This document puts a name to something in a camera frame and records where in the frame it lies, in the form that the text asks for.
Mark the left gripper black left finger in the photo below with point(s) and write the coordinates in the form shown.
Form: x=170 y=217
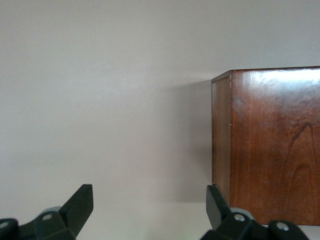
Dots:
x=77 y=207

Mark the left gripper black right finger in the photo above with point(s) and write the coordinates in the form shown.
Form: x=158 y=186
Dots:
x=215 y=207

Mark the dark red wooden cabinet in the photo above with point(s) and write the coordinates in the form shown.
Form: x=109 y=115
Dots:
x=275 y=150

